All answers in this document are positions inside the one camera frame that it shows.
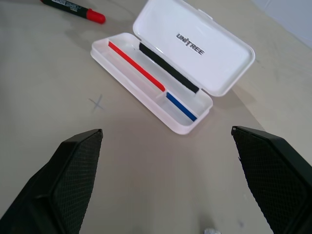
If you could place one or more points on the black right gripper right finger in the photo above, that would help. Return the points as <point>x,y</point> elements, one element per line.
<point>275,180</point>

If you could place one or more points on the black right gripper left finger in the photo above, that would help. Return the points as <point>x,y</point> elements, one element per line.
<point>58,185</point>

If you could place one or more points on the white plastic pencil case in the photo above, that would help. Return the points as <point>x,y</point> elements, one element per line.
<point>170,65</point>

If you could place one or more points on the black marker with red cap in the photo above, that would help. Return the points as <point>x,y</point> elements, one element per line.
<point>78,10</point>

